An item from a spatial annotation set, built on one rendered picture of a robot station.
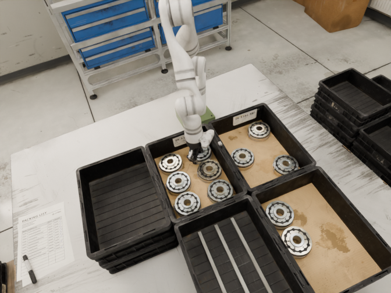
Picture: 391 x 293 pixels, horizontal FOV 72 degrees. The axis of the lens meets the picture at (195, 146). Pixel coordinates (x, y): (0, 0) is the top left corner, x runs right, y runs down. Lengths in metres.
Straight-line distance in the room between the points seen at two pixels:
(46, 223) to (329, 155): 1.38
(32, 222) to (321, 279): 1.22
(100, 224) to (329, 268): 0.85
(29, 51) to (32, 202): 2.50
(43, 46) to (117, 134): 2.33
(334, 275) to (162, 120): 1.12
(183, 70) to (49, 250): 0.95
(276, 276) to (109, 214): 0.67
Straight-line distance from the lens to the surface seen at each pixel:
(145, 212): 1.14
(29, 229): 1.49
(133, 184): 1.22
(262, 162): 1.23
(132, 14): 2.84
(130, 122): 1.66
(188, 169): 1.21
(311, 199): 1.17
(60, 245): 1.38
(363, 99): 2.19
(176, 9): 0.96
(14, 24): 3.69
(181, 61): 0.95
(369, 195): 1.43
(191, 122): 1.00
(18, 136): 3.14
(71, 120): 2.99
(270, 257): 1.05
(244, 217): 1.09
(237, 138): 1.30
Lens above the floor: 1.82
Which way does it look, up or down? 51 degrees down
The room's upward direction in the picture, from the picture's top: 8 degrees counter-clockwise
